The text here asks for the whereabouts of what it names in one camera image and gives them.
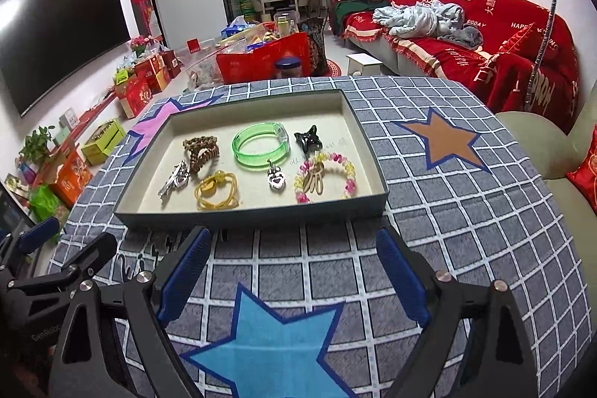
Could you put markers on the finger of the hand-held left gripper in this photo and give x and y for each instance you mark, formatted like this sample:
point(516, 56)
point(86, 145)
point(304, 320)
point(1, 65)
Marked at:
point(39, 232)
point(95, 251)

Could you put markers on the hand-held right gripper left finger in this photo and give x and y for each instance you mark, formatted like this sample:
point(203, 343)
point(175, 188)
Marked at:
point(186, 274)

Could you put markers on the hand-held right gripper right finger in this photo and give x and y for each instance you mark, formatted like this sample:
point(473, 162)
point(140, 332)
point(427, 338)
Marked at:
point(401, 276)

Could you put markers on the grey shallow box tray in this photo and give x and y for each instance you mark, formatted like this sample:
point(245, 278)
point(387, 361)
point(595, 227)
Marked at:
point(252, 218)

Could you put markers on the green plastic bag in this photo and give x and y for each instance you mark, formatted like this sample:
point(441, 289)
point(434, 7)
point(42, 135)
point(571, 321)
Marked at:
point(44, 202)

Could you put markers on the orange cardboard box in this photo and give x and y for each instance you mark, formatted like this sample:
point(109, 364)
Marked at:
point(72, 179)

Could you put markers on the green potted plant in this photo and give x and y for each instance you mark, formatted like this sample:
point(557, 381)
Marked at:
point(37, 144)

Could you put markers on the grey checked star tablecloth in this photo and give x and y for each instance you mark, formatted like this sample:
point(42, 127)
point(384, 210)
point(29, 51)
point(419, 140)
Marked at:
point(466, 216)

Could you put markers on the silver hair clip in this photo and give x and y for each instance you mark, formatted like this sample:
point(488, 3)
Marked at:
point(176, 179)

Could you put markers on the yellow-green crate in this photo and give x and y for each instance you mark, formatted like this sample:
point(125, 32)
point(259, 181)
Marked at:
point(102, 141)

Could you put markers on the silver heart lock pendant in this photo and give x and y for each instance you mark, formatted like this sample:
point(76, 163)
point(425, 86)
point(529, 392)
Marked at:
point(276, 180)

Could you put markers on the beige hair clip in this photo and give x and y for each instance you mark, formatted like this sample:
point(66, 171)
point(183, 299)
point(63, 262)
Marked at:
point(313, 180)

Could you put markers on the red gift box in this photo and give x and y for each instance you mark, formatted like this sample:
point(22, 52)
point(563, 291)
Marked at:
point(154, 69)
point(133, 97)

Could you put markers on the black hair claw clip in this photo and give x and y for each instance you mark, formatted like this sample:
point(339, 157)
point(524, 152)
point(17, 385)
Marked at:
point(308, 140)

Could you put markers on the beige armchair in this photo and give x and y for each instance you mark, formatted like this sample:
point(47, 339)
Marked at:
point(527, 155)

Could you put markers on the black television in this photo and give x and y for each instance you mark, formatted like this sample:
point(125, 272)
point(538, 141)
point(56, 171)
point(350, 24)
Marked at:
point(56, 39)

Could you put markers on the clear plastic bags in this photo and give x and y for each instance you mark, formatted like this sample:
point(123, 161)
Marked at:
point(203, 67)

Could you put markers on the red embroidered cushion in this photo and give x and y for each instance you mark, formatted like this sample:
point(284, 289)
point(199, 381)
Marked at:
point(585, 179)

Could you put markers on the pink flower bouquet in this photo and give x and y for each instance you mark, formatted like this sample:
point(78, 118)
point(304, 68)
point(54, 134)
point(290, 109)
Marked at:
point(140, 44)

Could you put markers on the small white stool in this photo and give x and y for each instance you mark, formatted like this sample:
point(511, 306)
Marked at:
point(366, 63)

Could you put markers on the round red floor mat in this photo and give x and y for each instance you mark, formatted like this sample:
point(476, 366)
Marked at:
point(336, 68)

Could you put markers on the red gift bag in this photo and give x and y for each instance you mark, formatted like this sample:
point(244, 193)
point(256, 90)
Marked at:
point(261, 62)

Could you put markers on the small red sign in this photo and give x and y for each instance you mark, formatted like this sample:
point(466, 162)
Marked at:
point(193, 45)

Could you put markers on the blue-lidded jar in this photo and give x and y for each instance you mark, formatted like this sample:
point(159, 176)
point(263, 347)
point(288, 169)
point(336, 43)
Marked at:
point(288, 68)

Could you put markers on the dark patterned bag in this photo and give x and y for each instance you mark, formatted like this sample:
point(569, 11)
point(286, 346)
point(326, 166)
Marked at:
point(317, 48)

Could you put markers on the red covered sofa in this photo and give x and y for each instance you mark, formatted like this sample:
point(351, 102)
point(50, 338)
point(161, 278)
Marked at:
point(503, 53)

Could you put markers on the grey garment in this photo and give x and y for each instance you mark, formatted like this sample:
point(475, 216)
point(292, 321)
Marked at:
point(466, 36)

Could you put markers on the light blue clothes pile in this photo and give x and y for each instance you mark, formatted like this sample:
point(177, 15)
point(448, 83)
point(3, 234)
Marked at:
point(415, 18)

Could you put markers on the clear plastic container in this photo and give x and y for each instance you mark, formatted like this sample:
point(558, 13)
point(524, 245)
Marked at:
point(285, 22)

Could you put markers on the dark green cloth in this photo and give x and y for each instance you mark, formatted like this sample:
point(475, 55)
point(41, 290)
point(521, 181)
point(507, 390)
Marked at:
point(352, 8)

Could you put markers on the silver stand pole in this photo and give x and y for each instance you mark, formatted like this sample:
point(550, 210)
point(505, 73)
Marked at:
point(543, 43)

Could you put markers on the white dining table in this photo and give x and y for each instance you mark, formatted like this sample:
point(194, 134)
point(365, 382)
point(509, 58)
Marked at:
point(280, 1)

